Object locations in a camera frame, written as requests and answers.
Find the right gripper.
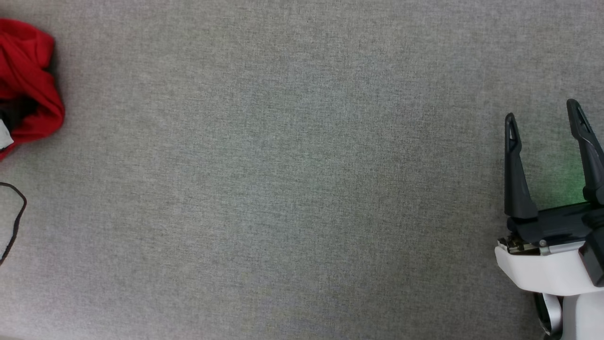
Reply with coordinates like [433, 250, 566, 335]
[494, 98, 604, 297]

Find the red and white garment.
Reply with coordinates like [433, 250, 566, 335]
[0, 18, 66, 161]

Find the grey fabric sofa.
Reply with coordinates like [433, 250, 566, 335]
[0, 0, 604, 340]

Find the thin black cable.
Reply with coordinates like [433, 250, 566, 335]
[0, 182, 27, 266]

